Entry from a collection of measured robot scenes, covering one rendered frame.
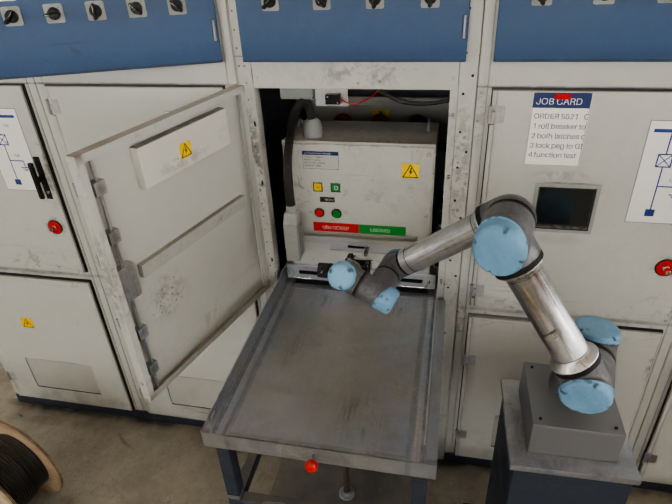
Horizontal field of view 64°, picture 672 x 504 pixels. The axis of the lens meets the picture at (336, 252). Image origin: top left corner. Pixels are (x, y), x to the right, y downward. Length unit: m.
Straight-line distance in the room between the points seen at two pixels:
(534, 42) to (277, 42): 0.69
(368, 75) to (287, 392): 0.93
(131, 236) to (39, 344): 1.39
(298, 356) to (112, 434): 1.36
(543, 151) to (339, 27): 0.66
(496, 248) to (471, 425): 1.24
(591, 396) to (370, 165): 0.91
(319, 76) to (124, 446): 1.88
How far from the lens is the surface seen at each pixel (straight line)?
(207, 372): 2.42
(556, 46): 1.58
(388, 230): 1.84
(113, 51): 1.74
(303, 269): 1.98
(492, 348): 2.03
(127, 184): 1.45
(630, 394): 2.23
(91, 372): 2.76
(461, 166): 1.68
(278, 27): 1.63
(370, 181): 1.77
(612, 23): 1.59
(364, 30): 1.57
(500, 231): 1.18
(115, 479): 2.67
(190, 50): 1.70
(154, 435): 2.77
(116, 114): 1.93
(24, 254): 2.48
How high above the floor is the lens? 1.99
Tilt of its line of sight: 31 degrees down
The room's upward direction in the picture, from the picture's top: 3 degrees counter-clockwise
